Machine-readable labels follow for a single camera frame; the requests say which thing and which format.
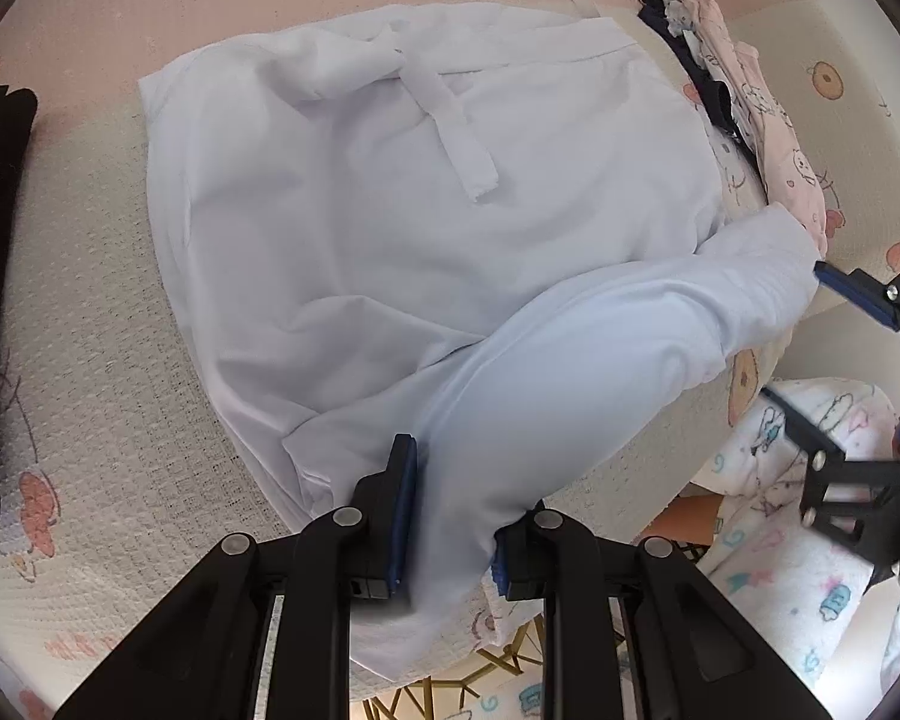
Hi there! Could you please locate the pink cartoon print pajama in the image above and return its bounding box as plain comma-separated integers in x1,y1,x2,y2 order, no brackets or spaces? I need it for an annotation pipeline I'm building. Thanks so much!
663,0,827,254

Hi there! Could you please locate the white shirt navy trim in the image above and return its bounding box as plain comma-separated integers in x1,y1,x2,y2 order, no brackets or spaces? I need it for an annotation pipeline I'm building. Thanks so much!
139,4,823,679

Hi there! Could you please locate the wicker bamboo basket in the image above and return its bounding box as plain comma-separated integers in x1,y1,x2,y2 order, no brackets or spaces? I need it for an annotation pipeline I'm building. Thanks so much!
351,619,543,720

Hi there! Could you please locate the pink cream Hello Kitty blanket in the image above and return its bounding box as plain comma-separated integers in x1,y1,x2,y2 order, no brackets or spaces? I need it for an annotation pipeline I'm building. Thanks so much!
0,0,900,718

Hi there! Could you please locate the navy garment under pajama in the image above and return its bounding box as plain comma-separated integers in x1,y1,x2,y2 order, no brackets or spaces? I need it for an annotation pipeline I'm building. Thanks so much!
639,0,743,145

